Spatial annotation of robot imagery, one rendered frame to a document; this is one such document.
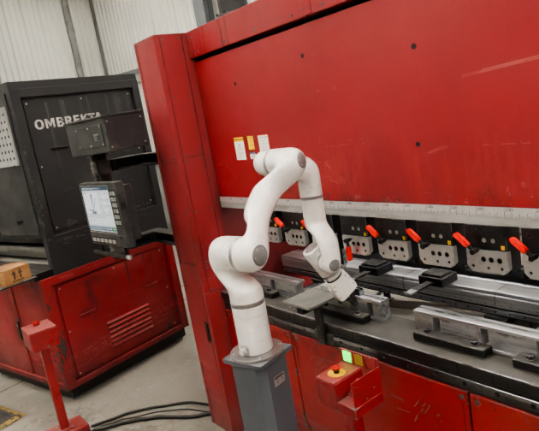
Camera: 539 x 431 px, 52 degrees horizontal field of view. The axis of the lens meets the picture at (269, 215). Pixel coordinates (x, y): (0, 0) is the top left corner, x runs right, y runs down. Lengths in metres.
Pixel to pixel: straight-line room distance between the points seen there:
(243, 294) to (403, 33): 1.04
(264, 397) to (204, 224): 1.34
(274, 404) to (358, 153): 0.99
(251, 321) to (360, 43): 1.08
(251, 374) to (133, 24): 8.42
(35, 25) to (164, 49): 7.11
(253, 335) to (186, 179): 1.31
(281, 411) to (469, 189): 1.00
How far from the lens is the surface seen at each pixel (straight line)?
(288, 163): 1.94
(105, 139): 3.00
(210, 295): 3.13
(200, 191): 3.04
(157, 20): 9.45
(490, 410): 2.08
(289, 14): 2.40
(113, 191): 2.98
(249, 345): 1.94
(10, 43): 9.75
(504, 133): 1.83
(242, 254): 1.80
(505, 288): 2.38
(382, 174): 2.14
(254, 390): 1.98
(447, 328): 2.19
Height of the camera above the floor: 1.82
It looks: 11 degrees down
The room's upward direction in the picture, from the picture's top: 10 degrees counter-clockwise
